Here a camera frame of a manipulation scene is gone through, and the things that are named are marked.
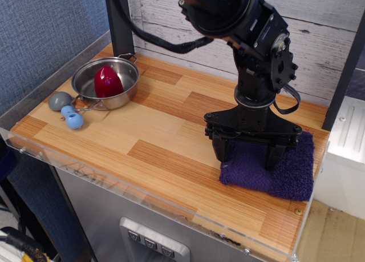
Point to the black post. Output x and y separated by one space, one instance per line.
345 78
121 35

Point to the black post left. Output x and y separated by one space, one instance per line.
121 35

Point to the black post right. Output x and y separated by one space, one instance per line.
345 78

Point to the clear acrylic table guard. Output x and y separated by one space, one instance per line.
179 178

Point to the dark red plastic pepper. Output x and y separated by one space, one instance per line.
107 83

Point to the grey and blue toy scoop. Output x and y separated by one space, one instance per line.
62 102

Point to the yellow and black object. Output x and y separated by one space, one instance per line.
23 251

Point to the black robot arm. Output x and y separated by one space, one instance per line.
260 41

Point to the steel panel with buttons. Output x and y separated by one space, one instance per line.
144 244

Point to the small steel pot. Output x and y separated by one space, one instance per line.
83 82

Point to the white metal cabinet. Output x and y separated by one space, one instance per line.
340 182

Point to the purple terry cloth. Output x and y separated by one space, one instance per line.
292 178

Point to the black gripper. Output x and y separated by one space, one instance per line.
253 124

